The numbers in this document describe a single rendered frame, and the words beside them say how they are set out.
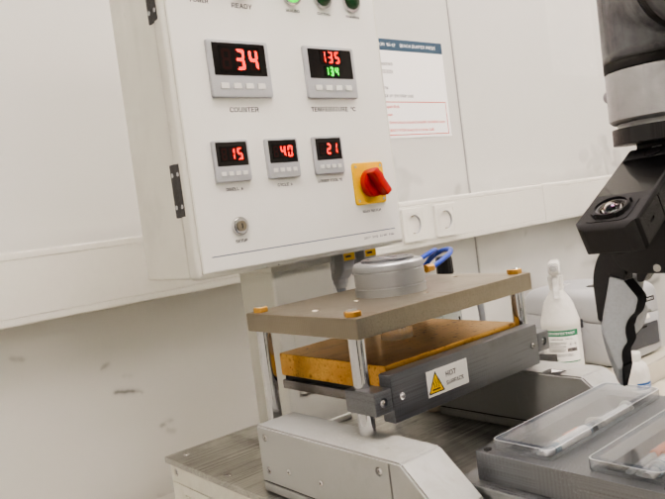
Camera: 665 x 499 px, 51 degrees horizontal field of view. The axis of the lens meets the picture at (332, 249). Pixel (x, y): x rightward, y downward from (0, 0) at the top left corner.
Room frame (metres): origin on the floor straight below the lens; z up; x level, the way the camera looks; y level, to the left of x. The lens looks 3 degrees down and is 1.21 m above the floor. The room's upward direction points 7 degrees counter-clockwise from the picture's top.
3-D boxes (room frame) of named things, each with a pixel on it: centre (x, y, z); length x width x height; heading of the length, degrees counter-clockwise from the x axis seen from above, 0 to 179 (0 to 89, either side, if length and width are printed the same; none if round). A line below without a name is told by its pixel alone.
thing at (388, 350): (0.77, -0.07, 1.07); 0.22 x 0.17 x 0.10; 130
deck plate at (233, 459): (0.79, -0.04, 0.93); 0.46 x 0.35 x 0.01; 40
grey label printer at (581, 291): (1.61, -0.58, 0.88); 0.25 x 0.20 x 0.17; 34
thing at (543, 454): (0.60, -0.20, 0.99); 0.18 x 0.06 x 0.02; 130
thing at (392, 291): (0.80, -0.05, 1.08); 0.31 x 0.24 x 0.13; 130
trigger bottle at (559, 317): (1.46, -0.46, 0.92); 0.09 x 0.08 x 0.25; 161
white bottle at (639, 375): (1.20, -0.50, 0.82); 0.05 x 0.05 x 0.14
